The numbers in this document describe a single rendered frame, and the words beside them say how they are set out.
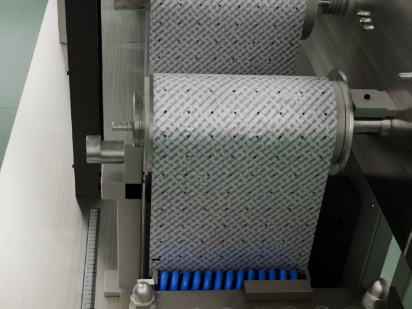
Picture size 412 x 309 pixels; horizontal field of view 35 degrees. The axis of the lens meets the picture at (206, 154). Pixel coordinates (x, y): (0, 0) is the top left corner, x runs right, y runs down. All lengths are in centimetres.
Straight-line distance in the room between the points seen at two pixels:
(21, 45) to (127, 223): 304
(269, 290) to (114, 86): 88
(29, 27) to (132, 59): 244
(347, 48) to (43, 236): 63
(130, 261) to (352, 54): 49
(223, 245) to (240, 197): 9
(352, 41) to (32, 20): 338
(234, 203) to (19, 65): 295
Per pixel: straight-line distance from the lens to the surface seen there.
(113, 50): 185
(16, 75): 366
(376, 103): 90
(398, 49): 91
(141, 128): 84
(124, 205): 98
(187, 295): 93
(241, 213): 90
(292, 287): 94
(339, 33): 115
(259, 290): 93
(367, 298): 96
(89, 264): 116
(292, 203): 90
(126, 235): 102
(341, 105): 86
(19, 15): 440
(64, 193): 131
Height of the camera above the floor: 171
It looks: 35 degrees down
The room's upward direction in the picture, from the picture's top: 5 degrees clockwise
